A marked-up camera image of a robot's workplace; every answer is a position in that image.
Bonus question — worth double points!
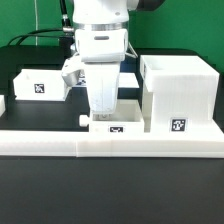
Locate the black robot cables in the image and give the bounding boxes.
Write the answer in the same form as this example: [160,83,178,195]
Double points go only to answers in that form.
[7,0,78,47]

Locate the white L-shaped table fence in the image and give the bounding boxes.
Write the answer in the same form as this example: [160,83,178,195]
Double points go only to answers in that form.
[0,94,224,158]

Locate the white drawer tray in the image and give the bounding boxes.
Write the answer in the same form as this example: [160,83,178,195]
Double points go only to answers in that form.
[79,99,144,133]
[13,69,70,101]

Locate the white drawer cabinet box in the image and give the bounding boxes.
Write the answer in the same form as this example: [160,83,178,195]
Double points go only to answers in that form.
[140,55,219,134]

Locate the white front drawer tray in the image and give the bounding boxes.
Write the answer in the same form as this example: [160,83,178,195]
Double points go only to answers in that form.
[79,99,144,133]

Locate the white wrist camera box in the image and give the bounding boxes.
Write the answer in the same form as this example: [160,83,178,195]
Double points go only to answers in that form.
[61,56,84,87]

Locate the white fiducial marker sheet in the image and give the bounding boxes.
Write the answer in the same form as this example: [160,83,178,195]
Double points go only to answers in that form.
[76,72,139,88]

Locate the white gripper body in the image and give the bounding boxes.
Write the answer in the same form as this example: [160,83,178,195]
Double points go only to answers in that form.
[84,62,120,114]

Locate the white rear drawer tray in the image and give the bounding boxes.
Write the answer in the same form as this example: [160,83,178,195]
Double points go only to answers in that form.
[13,69,70,101]

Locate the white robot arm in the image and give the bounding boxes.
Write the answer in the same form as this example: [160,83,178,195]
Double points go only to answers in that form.
[73,0,165,115]

